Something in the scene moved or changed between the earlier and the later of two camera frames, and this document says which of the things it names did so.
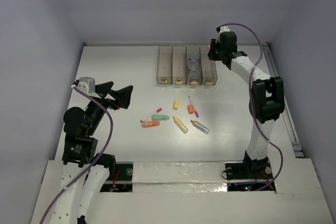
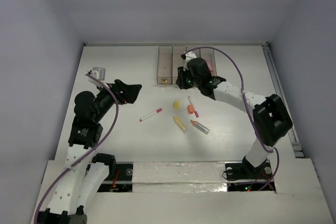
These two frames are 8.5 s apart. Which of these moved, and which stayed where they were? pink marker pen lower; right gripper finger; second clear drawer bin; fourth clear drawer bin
Moved: right gripper finger
Stayed: pink marker pen lower; fourth clear drawer bin; second clear drawer bin
